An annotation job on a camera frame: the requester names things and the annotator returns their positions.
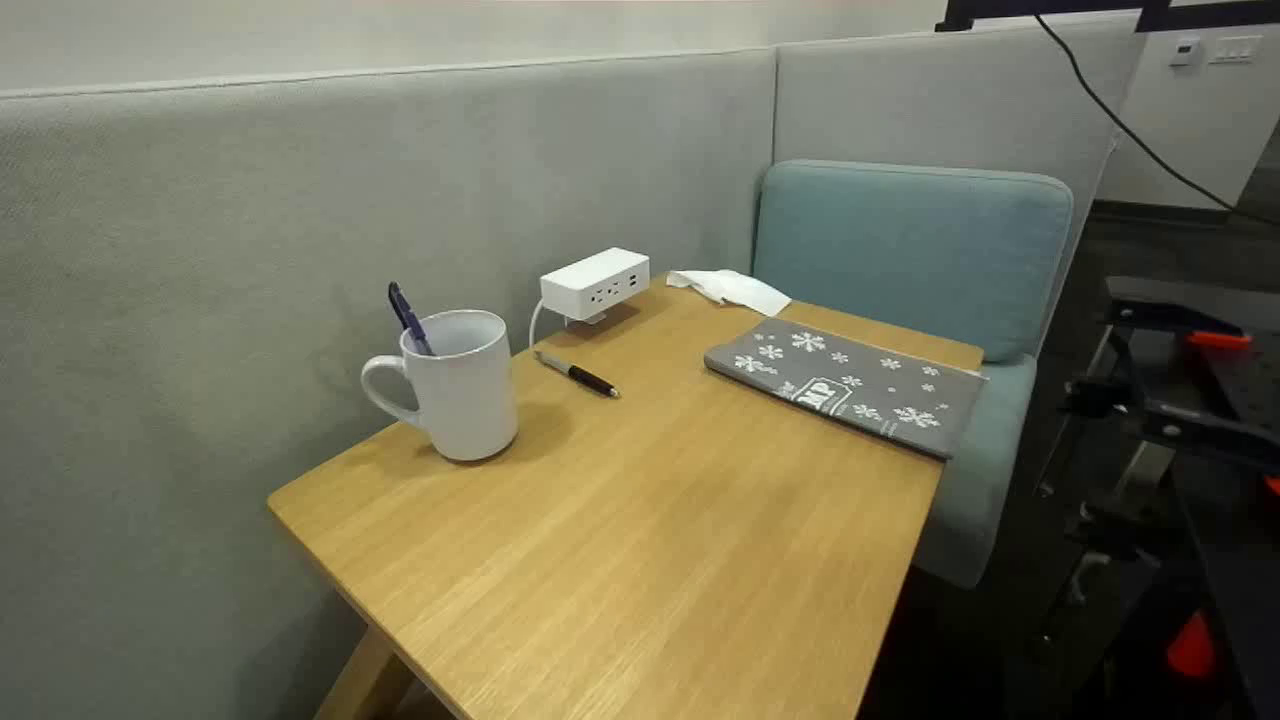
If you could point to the white power outlet box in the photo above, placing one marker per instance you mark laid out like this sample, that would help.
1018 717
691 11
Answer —
592 280

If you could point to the black pen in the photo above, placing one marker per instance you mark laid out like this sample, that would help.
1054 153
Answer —
581 375

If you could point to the blue pen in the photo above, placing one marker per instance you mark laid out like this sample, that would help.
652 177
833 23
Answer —
406 316

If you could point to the black metal stand red clamps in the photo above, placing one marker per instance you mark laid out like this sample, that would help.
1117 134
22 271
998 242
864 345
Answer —
1174 441

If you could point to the teal upholstered chair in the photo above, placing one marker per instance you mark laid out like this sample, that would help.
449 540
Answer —
923 254

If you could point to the white ceramic mug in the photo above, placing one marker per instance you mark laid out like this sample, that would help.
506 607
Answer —
464 384

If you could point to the wooden table leg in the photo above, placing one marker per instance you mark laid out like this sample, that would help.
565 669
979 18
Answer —
362 683

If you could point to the white wall thermostat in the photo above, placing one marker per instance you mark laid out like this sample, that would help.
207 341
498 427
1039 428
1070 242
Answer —
1187 54

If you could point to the grey snowflake pattern notebook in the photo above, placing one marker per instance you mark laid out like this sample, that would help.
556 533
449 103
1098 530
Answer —
845 382

